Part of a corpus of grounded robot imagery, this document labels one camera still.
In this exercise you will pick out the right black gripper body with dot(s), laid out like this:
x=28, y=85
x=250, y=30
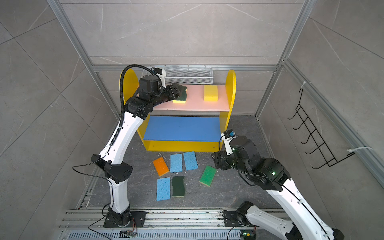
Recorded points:
x=228, y=161

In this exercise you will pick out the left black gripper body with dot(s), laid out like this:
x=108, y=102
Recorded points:
x=162, y=94

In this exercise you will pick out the dark green sponge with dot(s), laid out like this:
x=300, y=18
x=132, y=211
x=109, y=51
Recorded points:
x=183, y=98
x=178, y=187

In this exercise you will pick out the light green sponge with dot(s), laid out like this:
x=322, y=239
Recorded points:
x=208, y=176

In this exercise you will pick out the yellow sponge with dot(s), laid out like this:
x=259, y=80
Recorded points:
x=211, y=93

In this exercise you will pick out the orange sponge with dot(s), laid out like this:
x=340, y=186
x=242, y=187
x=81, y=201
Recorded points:
x=161, y=166

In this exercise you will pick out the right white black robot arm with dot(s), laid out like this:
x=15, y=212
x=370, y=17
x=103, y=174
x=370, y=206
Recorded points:
x=303, y=224

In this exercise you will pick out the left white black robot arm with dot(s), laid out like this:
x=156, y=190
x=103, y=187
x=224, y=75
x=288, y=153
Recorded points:
x=137, y=105

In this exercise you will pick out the yellow pink blue shelf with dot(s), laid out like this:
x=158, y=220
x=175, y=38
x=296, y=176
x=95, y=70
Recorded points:
x=188, y=133

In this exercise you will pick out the blue sponge upper right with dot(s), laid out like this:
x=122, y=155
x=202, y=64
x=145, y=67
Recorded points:
x=190, y=161

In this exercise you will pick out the blue sponge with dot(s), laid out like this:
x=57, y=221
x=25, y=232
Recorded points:
x=176, y=163
x=190, y=161
x=163, y=189

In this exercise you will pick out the blue sponge upper left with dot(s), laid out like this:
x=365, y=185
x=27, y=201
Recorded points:
x=176, y=163

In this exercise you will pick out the blue sponge lower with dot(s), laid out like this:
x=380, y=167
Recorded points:
x=163, y=189

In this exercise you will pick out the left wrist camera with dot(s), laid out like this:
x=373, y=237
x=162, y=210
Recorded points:
x=161, y=74

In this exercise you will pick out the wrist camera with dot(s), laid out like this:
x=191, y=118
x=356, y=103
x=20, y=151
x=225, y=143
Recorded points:
x=161, y=74
x=229, y=134

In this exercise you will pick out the white wire mesh basket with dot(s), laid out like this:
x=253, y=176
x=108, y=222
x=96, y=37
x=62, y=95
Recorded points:
x=189, y=75

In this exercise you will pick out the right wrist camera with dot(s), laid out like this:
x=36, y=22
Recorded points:
x=229, y=134

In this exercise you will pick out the black wire hook rack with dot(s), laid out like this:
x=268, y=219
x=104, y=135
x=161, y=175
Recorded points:
x=315, y=136

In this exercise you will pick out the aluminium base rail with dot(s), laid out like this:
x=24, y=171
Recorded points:
x=177, y=224

